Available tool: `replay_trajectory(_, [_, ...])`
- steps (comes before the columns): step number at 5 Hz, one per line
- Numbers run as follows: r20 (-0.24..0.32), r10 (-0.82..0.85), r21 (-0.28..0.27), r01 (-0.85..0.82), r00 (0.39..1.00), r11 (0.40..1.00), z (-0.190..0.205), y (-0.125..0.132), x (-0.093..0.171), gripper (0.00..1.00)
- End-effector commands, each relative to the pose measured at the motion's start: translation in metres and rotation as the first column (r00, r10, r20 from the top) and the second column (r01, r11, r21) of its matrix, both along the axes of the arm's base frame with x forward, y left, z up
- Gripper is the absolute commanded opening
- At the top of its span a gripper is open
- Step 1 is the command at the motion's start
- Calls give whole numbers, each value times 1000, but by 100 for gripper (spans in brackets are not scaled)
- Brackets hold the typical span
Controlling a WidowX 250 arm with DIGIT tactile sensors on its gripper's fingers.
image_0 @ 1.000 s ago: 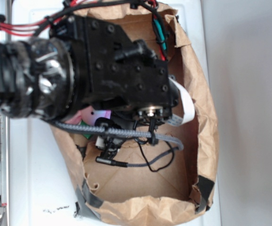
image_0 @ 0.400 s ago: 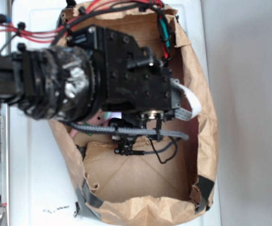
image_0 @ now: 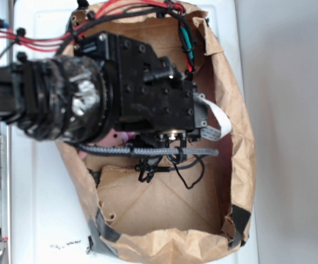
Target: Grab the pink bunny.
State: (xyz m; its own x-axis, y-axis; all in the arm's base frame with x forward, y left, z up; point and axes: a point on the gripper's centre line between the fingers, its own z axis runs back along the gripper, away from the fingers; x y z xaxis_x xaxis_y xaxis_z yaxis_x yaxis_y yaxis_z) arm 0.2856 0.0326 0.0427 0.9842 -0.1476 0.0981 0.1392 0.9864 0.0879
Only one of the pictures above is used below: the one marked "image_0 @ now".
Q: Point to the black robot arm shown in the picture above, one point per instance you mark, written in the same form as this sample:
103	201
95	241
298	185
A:
52	99

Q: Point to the pink plush bunny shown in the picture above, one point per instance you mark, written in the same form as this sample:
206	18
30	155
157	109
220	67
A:
114	139

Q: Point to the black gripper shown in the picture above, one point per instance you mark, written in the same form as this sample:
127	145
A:
140	92

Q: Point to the brown paper bag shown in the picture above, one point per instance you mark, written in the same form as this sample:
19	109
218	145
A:
196	215

